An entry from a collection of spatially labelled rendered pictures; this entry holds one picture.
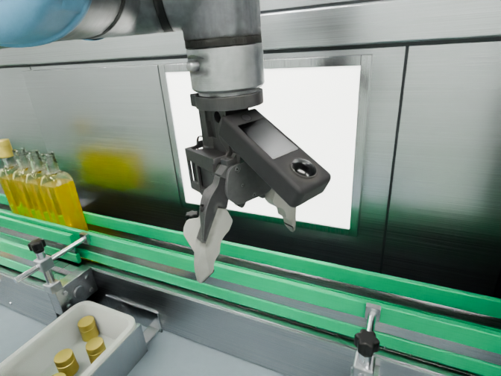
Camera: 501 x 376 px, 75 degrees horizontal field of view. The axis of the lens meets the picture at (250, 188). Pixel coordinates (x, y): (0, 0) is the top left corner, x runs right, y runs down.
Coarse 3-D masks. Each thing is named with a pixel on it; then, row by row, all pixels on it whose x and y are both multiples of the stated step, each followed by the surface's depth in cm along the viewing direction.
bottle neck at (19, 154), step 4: (16, 148) 83; (20, 148) 84; (24, 148) 83; (16, 152) 82; (20, 152) 82; (24, 152) 83; (16, 156) 82; (20, 156) 82; (24, 156) 83; (16, 160) 82; (20, 160) 83; (24, 160) 83; (20, 164) 83; (24, 164) 83; (28, 164) 84; (20, 168) 83; (24, 168) 83
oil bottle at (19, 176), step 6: (30, 168) 84; (18, 174) 83; (24, 174) 83; (18, 180) 83; (24, 180) 83; (18, 186) 84; (24, 186) 83; (18, 192) 86; (24, 192) 84; (24, 198) 86; (30, 198) 85; (24, 204) 87; (30, 204) 86; (24, 210) 88; (30, 210) 87; (30, 216) 88; (36, 216) 87
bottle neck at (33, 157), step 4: (28, 152) 79; (32, 152) 79; (36, 152) 80; (28, 156) 79; (32, 156) 79; (36, 156) 80; (28, 160) 80; (32, 160) 80; (36, 160) 80; (40, 160) 81; (32, 164) 80; (36, 164) 80; (40, 164) 81; (32, 168) 80; (36, 168) 81; (40, 168) 81; (44, 168) 82
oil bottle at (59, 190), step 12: (48, 180) 78; (60, 180) 79; (72, 180) 82; (48, 192) 79; (60, 192) 79; (72, 192) 82; (48, 204) 81; (60, 204) 79; (72, 204) 82; (60, 216) 81; (72, 216) 83; (84, 228) 86
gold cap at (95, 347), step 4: (92, 340) 67; (96, 340) 67; (100, 340) 67; (88, 344) 66; (92, 344) 66; (96, 344) 66; (100, 344) 66; (104, 344) 68; (88, 348) 65; (92, 348) 65; (96, 348) 65; (100, 348) 66; (104, 348) 67; (88, 352) 65; (92, 352) 65; (96, 352) 65; (100, 352) 66; (92, 356) 65; (96, 356) 66; (92, 360) 66
